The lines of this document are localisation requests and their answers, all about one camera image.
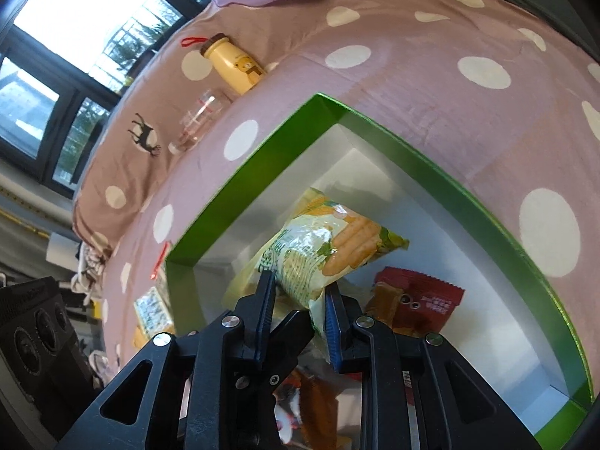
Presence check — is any yellow bottle with brown cap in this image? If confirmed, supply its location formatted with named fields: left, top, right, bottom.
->
left=182, top=33, right=267, bottom=97

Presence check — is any small red snack packet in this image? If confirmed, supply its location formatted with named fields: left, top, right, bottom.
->
left=366, top=266, right=466, bottom=338

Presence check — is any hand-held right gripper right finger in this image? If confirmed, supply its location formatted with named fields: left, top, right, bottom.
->
left=325, top=283, right=540, bottom=450

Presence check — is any pink polka dot blanket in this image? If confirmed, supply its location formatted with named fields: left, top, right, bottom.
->
left=70, top=0, right=600, bottom=385

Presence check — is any green yellow corn stick packet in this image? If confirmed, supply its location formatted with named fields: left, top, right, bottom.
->
left=222, top=187, right=410, bottom=362

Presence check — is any white container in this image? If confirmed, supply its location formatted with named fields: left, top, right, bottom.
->
left=46, top=233, right=80, bottom=266

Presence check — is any black framed window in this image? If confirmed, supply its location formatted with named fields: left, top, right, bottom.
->
left=0, top=0, right=226, bottom=193

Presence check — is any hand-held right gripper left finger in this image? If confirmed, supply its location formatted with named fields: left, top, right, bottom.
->
left=56, top=272, right=314, bottom=450

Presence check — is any clear glass cup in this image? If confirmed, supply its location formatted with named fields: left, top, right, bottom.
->
left=169, top=88, right=235, bottom=155

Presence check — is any biscuit pack with red ends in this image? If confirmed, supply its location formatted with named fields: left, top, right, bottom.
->
left=132, top=283, right=175, bottom=341

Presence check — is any green cardboard box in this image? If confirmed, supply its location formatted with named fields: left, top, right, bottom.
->
left=164, top=93, right=594, bottom=450

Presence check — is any red white snack packet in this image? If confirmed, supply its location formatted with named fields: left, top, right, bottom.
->
left=273, top=382, right=303, bottom=446

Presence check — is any orange brown snack packet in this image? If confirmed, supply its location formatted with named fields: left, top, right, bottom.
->
left=291, top=369, right=339, bottom=450

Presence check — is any striped black white cloth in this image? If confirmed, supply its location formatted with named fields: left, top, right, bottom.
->
left=70, top=239, right=111, bottom=301

